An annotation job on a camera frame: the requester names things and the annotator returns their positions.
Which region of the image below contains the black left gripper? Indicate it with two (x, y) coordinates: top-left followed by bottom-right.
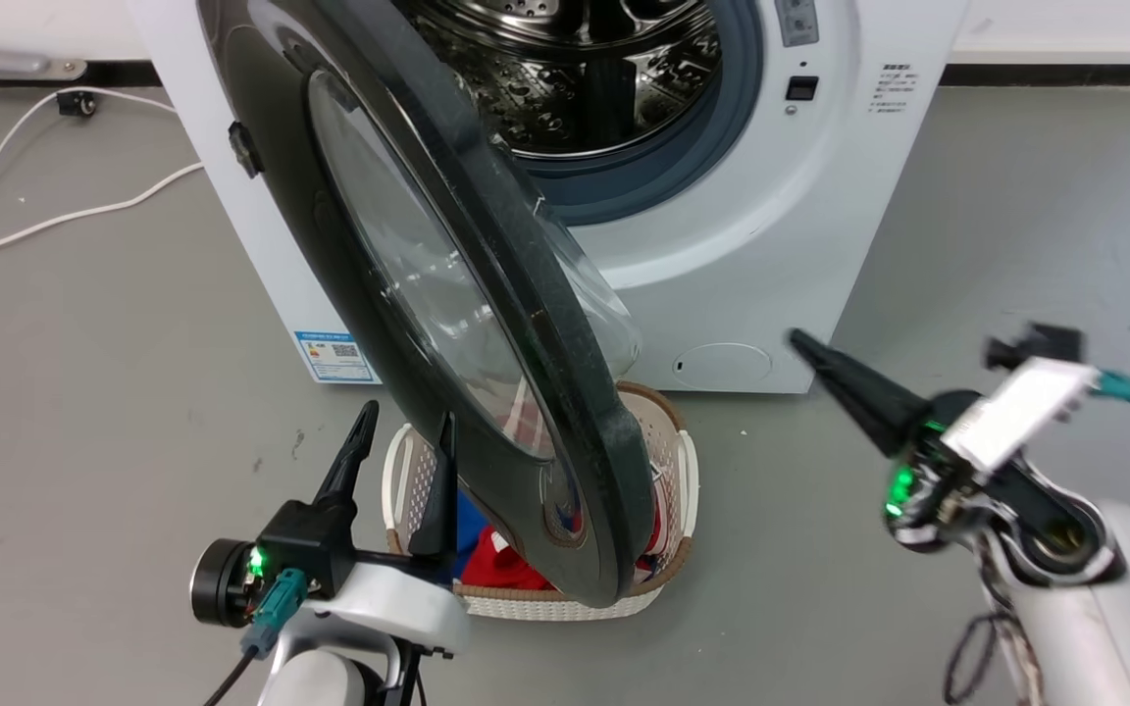
(189, 399), (459, 630)

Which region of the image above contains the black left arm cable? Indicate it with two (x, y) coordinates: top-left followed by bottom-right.
(200, 651), (258, 706)

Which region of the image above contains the stainless steel washer drum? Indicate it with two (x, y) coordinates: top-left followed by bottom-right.
(396, 0), (724, 160)

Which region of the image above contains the blue garment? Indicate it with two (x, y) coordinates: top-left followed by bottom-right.
(453, 488), (493, 562)

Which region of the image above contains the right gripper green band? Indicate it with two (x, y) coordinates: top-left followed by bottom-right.
(785, 329), (1019, 553)

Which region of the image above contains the blue energy label sticker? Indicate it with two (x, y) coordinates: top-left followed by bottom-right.
(293, 329), (375, 384)

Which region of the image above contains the black round washing machine door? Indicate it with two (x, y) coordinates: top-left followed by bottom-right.
(196, 0), (657, 610)

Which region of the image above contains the white front-load washing machine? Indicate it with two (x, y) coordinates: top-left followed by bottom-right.
(128, 0), (970, 395)

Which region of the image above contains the teal left cable connector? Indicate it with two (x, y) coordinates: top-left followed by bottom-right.
(239, 568), (311, 660)

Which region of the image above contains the grey-blue rubber door gasket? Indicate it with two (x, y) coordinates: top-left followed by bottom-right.
(514, 0), (768, 227)

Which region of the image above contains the red white plaid garment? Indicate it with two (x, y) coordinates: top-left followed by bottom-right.
(498, 380), (556, 458)

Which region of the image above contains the round white filter cover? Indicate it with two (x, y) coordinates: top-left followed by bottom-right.
(672, 342), (774, 391)

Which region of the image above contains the white woven laundry basket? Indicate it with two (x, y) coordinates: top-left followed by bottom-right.
(382, 380), (700, 622)

